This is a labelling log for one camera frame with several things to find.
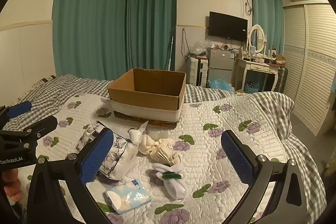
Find floral print white cloth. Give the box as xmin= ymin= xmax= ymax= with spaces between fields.
xmin=76 ymin=121 xmax=137 ymax=182

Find black wall cable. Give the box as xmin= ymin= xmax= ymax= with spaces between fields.
xmin=244 ymin=0 xmax=254 ymax=17

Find wide green curtain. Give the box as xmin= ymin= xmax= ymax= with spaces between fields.
xmin=52 ymin=0 xmax=129 ymax=81

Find white suitcase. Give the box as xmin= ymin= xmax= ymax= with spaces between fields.
xmin=188 ymin=56 xmax=209 ymax=86

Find white mop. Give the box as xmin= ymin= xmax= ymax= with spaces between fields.
xmin=168 ymin=27 xmax=176 ymax=71

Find box of blue bottles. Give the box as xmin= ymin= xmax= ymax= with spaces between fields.
xmin=207 ymin=76 xmax=235 ymax=93

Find bed with floral quilt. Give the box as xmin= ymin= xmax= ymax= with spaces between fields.
xmin=4 ymin=74 xmax=327 ymax=218

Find small white cloth bundle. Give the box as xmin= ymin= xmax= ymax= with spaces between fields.
xmin=128 ymin=121 xmax=151 ymax=147

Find narrow green curtain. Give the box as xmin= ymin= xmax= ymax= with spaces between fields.
xmin=249 ymin=0 xmax=284 ymax=55

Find light blue tissue packet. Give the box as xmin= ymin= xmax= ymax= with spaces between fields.
xmin=105 ymin=179 xmax=152 ymax=215

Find brown cardboard box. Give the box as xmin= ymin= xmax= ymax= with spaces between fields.
xmin=107 ymin=68 xmax=187 ymax=128

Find clear plastic bag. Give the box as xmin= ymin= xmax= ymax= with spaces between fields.
xmin=190 ymin=40 xmax=210 ymax=58

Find white socks with green band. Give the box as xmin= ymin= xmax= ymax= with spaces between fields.
xmin=152 ymin=162 xmax=187 ymax=199

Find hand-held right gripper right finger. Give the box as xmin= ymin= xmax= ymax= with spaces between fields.
xmin=221 ymin=130 xmax=307 ymax=224

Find white floral quilt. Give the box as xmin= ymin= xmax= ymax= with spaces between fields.
xmin=16 ymin=93 xmax=319 ymax=224

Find white dressing table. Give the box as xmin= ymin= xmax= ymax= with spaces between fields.
xmin=232 ymin=55 xmax=279 ymax=93

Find dark suitcase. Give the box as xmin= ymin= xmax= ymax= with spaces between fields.
xmin=274 ymin=67 xmax=288 ymax=93

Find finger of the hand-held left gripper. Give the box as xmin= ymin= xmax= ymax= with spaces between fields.
xmin=0 ymin=101 xmax=32 ymax=125
xmin=0 ymin=116 xmax=58 ymax=140

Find white oval vanity mirror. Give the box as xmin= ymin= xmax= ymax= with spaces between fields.
xmin=247 ymin=25 xmax=265 ymax=54

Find cream sock bundle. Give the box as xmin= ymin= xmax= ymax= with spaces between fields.
xmin=139 ymin=134 xmax=181 ymax=165

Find grey mini fridge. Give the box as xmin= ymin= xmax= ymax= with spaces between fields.
xmin=207 ymin=47 xmax=237 ymax=88

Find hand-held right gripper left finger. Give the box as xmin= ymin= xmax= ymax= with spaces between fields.
xmin=26 ymin=127 xmax=114 ymax=224

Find blue basket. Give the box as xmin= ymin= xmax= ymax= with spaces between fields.
xmin=243 ymin=81 xmax=260 ymax=93

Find person's left hand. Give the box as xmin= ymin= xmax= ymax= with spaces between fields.
xmin=2 ymin=168 xmax=23 ymax=202

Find white louvred wardrobe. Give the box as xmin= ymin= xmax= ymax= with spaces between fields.
xmin=282 ymin=0 xmax=336 ymax=136

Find black wall television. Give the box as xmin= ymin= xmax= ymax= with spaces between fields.
xmin=209 ymin=11 xmax=248 ymax=43

